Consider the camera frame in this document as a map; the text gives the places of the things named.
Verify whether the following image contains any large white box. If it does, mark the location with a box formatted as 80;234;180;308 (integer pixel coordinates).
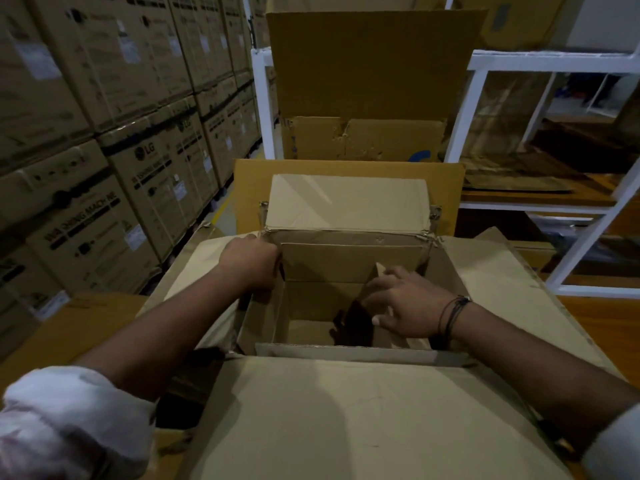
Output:
565;0;640;53

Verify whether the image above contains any tall blue print cardboard box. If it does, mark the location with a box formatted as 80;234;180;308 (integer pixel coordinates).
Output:
449;0;566;51

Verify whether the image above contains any white metal shelf rack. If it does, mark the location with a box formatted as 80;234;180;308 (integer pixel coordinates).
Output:
239;0;640;298

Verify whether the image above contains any person's right forearm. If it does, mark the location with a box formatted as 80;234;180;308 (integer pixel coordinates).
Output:
449;304;640;445

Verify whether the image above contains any stack of printed brown cartons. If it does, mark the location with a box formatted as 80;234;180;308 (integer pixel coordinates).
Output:
0;0;263;361

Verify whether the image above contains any dull brown small cardboard box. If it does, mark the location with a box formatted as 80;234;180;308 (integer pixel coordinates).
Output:
137;222;626;480

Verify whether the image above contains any person's left forearm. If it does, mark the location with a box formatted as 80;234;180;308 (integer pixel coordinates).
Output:
75;274;251;391

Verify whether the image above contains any person's right hand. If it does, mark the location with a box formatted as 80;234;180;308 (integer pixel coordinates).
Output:
361;266;459;339

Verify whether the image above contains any taped brown cardboard box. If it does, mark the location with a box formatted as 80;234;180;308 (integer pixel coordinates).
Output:
265;0;416;13

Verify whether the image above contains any person's left hand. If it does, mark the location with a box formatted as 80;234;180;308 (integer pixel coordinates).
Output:
217;233;282;295

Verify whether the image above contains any clear plastic sheet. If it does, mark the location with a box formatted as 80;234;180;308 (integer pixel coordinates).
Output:
465;72;551;158

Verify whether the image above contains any brown cord bracelet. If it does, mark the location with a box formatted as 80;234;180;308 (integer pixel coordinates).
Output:
435;294;472;345

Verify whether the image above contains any Flipkart box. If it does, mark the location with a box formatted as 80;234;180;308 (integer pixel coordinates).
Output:
266;9;489;161

